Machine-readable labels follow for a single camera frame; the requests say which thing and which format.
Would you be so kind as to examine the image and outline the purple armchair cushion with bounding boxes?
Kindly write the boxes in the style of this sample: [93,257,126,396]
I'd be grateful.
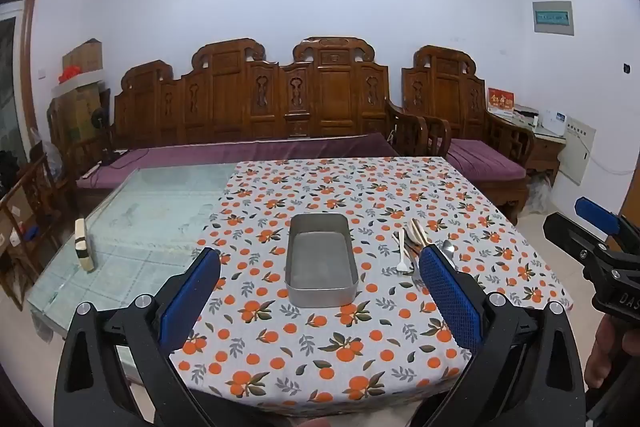
[447,138,528,181]

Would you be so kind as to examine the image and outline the person's right hand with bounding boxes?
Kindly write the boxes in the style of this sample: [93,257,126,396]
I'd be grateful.
[584,314,640,390]

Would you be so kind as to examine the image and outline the stack of cardboard boxes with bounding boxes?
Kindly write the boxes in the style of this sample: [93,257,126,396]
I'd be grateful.
[47,82,111,148]

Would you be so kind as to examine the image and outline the metal tray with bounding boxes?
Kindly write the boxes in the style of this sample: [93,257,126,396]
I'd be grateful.
[285,213,358,309]

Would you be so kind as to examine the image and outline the carved wooden sofa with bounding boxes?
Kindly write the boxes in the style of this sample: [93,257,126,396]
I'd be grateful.
[112,37,451,158]

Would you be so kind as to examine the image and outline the red desk calendar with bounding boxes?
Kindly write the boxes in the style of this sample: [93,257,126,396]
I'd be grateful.
[487,88,516,115]

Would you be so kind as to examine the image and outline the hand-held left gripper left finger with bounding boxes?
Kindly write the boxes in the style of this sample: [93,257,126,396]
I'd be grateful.
[54,248,222,427]

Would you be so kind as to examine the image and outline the carved wooden armchair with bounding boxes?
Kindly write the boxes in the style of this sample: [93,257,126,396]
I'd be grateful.
[400,45,536,224]

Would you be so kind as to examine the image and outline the white box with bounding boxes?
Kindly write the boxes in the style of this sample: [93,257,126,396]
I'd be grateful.
[542,109,568,136]

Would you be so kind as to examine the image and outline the wall electrical panel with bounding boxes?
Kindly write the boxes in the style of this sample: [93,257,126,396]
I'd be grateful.
[531,1,575,38]

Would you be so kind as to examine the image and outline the white wall cabinet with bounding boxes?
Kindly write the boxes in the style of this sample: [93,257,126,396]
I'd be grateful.
[555,117,598,186]

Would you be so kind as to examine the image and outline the white spoon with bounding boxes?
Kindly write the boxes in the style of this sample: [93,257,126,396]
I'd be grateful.
[397,229,412,276]

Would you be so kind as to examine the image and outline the clear plastic bag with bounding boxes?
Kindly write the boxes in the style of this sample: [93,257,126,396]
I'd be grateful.
[527,174,554,214]

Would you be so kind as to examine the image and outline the black standing fan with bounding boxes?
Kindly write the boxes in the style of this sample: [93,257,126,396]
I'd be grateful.
[90,109,129,166]

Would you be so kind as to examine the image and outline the cardboard box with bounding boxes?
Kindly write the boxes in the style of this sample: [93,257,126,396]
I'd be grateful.
[62,39,103,75]

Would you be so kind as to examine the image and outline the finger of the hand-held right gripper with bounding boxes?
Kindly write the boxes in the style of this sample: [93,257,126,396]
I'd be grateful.
[575,197,640,253]
[544,213,621,268]

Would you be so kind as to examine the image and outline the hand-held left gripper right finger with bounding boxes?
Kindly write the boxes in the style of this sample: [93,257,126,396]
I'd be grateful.
[419,244,586,427]

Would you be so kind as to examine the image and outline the orange print tablecloth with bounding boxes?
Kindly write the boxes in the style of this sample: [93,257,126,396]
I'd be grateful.
[169,156,573,418]

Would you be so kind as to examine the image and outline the wooden side table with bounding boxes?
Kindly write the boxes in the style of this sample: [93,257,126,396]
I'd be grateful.
[505,112,568,174]

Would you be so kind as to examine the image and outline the wooden chair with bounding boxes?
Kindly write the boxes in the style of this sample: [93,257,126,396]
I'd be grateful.
[0,152,65,310]

